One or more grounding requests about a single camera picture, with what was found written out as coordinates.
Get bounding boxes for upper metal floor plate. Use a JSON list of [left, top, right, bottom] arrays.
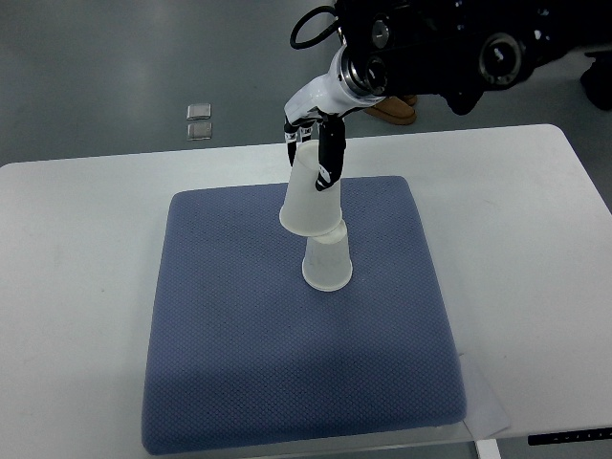
[[186, 102, 211, 120]]

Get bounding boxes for blue textured cushion mat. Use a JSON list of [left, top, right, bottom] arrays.
[[142, 176, 467, 455]]

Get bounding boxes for metal floor plate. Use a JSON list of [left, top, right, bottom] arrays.
[[186, 102, 211, 120], [187, 121, 212, 141]]

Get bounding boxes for white paper cup on mat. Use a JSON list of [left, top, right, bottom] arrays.
[[302, 220, 353, 292]]

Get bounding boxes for white paper cup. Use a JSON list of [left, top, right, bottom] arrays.
[[279, 141, 342, 237], [302, 220, 353, 292]]

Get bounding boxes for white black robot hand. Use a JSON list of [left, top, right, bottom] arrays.
[[284, 45, 383, 191]]

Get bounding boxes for lower metal floor plate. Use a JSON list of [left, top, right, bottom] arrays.
[[187, 121, 212, 141]]

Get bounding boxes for brown fur boot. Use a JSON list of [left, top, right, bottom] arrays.
[[364, 97, 417, 125], [401, 95, 418, 106]]

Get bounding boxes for black table control panel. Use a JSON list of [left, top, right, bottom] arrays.
[[527, 426, 612, 447]]

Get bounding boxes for brown fur boot front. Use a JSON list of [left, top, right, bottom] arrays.
[[364, 97, 417, 125]]

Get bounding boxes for dark shoes person right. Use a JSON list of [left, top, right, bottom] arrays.
[[579, 51, 611, 111]]

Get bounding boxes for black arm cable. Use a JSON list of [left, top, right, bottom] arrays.
[[290, 5, 344, 51]]

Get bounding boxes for brown fur boot rear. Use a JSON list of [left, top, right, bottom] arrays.
[[401, 95, 418, 106]]

